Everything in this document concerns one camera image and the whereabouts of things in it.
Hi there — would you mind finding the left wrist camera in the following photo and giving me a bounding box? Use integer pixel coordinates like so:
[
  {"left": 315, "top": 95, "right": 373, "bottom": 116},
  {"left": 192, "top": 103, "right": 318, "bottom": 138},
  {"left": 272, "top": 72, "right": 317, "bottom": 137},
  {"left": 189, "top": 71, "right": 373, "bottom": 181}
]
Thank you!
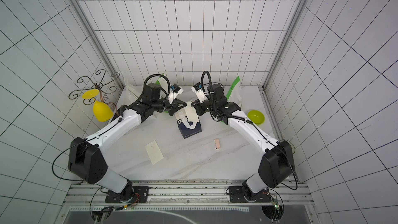
[{"left": 167, "top": 84, "right": 183, "bottom": 104}]

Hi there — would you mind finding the green bowl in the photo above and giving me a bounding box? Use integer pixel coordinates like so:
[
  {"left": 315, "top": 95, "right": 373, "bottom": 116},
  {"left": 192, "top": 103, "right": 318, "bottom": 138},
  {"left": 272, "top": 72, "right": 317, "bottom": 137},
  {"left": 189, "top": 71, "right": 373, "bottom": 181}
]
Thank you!
[{"left": 247, "top": 110, "right": 265, "bottom": 125}]

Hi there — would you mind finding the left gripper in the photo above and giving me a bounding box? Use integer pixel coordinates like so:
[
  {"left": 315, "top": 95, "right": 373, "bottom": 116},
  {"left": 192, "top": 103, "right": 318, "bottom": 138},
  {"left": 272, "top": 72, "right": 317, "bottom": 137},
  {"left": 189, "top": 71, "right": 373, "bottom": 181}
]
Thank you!
[{"left": 153, "top": 99, "right": 188, "bottom": 116}]

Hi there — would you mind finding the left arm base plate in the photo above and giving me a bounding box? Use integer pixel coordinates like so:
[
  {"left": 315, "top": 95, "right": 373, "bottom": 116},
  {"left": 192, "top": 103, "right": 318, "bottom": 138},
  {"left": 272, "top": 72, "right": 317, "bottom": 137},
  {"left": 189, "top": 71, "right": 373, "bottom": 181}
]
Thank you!
[{"left": 105, "top": 186, "right": 150, "bottom": 204}]

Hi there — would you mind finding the green glass coaster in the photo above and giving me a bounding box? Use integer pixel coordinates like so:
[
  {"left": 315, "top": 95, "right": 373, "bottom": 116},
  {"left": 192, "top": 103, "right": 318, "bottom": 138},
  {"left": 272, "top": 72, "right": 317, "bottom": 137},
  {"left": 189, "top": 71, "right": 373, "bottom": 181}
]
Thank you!
[{"left": 282, "top": 140, "right": 296, "bottom": 154}]

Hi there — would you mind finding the navy beige bag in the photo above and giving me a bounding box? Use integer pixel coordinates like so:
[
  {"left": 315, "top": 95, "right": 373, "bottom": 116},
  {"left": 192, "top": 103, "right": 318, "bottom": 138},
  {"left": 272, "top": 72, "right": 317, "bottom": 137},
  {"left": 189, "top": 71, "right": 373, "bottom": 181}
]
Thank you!
[{"left": 174, "top": 109, "right": 202, "bottom": 139}]

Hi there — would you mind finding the aluminium rail frame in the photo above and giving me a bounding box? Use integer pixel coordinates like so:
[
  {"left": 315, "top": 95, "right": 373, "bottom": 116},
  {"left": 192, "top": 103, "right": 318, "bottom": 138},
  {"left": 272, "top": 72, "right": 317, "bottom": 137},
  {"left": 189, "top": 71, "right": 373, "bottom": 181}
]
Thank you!
[{"left": 56, "top": 180, "right": 319, "bottom": 224}]

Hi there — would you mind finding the yellow cup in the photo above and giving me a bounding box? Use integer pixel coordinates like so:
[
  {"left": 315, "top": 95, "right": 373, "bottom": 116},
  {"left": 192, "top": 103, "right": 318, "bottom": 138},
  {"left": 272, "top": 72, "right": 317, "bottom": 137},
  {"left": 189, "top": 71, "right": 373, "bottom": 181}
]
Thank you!
[{"left": 93, "top": 101, "right": 113, "bottom": 122}]

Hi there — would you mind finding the black scroll metal stand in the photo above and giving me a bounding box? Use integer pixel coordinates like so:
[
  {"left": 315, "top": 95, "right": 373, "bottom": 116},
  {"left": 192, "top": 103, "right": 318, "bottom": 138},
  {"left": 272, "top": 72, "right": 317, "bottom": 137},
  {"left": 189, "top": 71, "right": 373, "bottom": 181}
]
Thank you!
[{"left": 68, "top": 69, "right": 120, "bottom": 107}]

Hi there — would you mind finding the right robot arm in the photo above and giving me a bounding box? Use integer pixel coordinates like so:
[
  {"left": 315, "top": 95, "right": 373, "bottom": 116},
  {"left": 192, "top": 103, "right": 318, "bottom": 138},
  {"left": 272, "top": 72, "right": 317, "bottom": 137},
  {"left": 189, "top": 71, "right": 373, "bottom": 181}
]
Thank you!
[{"left": 191, "top": 83, "right": 294, "bottom": 196}]

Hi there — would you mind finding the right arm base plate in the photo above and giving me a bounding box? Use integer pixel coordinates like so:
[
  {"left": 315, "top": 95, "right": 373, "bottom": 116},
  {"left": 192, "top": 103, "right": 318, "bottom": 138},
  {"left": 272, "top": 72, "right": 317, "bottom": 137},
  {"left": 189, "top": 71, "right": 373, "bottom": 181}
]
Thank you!
[{"left": 226, "top": 186, "right": 272, "bottom": 203}]

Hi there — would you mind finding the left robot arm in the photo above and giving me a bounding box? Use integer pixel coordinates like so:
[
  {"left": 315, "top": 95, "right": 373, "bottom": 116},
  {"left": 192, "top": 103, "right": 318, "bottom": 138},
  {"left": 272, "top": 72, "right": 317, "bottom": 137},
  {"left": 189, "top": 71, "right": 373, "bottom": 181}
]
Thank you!
[{"left": 68, "top": 84, "right": 187, "bottom": 195}]

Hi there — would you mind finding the green white bag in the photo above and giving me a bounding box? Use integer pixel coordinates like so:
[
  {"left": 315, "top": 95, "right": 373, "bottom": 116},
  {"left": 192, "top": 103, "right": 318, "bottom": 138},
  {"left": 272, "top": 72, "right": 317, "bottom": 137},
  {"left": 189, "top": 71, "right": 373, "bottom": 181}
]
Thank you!
[
  {"left": 155, "top": 77, "right": 170, "bottom": 113},
  {"left": 217, "top": 76, "right": 243, "bottom": 125}
]

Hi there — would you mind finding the white paper bag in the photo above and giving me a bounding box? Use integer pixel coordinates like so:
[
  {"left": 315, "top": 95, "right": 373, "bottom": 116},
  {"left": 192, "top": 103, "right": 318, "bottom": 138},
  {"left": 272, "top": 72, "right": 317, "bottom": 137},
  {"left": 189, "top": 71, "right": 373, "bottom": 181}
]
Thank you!
[{"left": 117, "top": 79, "right": 142, "bottom": 106}]

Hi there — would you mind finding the pink stapler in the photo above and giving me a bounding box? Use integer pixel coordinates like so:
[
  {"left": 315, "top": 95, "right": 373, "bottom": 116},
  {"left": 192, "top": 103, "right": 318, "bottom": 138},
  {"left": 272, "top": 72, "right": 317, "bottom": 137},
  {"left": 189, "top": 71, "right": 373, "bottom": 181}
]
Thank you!
[{"left": 214, "top": 139, "right": 221, "bottom": 150}]

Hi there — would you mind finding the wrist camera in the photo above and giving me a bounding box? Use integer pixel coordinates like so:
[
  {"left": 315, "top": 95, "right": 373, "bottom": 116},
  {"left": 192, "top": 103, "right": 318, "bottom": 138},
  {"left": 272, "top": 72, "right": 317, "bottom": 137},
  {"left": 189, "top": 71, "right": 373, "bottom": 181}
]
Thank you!
[
  {"left": 191, "top": 82, "right": 208, "bottom": 103},
  {"left": 167, "top": 84, "right": 183, "bottom": 104}
]

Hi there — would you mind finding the cream receipt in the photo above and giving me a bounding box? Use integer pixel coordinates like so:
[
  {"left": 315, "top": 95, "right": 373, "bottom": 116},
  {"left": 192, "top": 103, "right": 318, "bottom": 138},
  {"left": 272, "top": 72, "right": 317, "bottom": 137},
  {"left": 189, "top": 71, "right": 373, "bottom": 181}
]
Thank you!
[
  {"left": 183, "top": 105, "right": 200, "bottom": 123},
  {"left": 145, "top": 140, "right": 164, "bottom": 165}
]

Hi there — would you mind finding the yellow saucer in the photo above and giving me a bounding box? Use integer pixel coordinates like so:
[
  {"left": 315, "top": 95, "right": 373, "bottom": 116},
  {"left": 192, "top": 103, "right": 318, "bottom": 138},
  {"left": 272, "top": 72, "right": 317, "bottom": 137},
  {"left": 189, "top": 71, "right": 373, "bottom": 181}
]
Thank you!
[{"left": 82, "top": 89, "right": 100, "bottom": 100}]

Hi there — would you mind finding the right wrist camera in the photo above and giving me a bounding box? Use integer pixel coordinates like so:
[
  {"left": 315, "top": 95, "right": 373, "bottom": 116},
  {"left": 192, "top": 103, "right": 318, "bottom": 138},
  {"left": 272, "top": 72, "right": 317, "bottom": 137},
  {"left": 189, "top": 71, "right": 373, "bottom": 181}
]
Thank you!
[{"left": 191, "top": 82, "right": 208, "bottom": 103}]

